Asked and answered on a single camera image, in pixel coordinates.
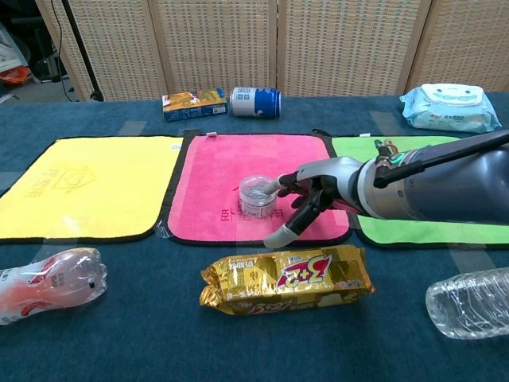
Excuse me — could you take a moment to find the light blue wet wipes pack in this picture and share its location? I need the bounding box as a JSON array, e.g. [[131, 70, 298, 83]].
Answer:
[[399, 83, 503, 134]]

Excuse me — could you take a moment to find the gold biscuit pack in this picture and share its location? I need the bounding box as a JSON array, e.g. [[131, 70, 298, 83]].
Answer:
[[200, 244, 375, 318]]

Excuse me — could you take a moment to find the wooden woven folding screen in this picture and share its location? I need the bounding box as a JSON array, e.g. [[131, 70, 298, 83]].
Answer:
[[35, 0, 509, 103]]

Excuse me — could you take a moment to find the orange plastic bag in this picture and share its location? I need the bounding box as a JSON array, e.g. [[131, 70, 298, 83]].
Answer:
[[0, 65, 32, 85]]

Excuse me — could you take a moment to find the yellow cloth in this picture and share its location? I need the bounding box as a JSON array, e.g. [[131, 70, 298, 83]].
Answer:
[[0, 134, 185, 244]]

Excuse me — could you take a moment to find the orange blue snack box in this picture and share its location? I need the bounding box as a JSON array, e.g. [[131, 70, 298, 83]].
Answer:
[[161, 88, 228, 123]]

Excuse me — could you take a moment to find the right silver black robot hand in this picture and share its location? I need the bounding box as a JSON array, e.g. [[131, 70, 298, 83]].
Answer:
[[262, 155, 365, 248]]

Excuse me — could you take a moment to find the pink cloth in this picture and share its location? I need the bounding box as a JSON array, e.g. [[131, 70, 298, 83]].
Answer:
[[161, 133, 355, 247]]

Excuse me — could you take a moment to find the clear water bottle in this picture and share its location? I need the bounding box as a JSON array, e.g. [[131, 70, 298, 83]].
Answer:
[[425, 267, 509, 340]]

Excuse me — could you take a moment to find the green cloth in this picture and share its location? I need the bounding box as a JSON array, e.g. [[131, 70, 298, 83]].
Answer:
[[329, 134, 509, 250]]

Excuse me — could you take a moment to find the clear plastic jar with lid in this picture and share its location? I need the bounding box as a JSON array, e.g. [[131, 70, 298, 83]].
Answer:
[[237, 174, 279, 218]]

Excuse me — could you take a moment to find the blue white drink can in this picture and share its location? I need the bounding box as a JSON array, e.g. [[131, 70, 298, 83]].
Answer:
[[229, 86, 283, 119]]

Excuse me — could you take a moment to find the pink drink bottle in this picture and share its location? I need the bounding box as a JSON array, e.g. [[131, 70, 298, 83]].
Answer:
[[0, 247, 108, 326]]

